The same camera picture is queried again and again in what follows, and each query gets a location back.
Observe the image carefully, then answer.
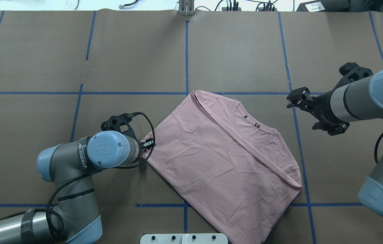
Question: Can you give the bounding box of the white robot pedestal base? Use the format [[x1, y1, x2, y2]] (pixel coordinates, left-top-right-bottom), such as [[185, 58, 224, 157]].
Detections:
[[140, 233, 229, 244]]

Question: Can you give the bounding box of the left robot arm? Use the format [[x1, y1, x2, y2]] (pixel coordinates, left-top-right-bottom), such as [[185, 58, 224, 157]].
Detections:
[[0, 131, 155, 244]]

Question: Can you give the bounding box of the pink Snoopy t-shirt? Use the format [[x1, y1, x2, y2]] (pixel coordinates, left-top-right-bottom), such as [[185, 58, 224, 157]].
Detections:
[[148, 90, 303, 244]]

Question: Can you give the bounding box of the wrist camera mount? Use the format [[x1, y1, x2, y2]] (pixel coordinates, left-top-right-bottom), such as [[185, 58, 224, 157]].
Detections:
[[101, 113, 137, 140], [334, 62, 374, 89]]

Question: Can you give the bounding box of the aluminium frame post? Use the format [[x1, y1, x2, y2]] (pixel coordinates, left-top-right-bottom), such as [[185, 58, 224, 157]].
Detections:
[[177, 0, 195, 16]]

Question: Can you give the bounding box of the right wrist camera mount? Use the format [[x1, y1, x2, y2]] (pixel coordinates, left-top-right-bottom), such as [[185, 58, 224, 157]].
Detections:
[[334, 62, 374, 89]]

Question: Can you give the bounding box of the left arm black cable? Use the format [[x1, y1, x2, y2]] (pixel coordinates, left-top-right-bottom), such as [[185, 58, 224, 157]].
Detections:
[[0, 112, 156, 234]]

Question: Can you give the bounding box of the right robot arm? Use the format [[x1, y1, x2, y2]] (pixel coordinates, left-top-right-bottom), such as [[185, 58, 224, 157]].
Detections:
[[287, 62, 383, 218]]

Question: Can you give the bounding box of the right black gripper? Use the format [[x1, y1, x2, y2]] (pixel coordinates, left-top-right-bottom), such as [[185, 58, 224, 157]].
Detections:
[[286, 87, 349, 136]]

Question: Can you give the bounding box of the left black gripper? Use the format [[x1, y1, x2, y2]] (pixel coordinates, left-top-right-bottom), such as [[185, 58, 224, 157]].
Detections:
[[134, 139, 156, 162]]

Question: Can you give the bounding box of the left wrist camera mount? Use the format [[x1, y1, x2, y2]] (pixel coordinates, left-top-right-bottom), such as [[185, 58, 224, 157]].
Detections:
[[101, 113, 137, 140]]

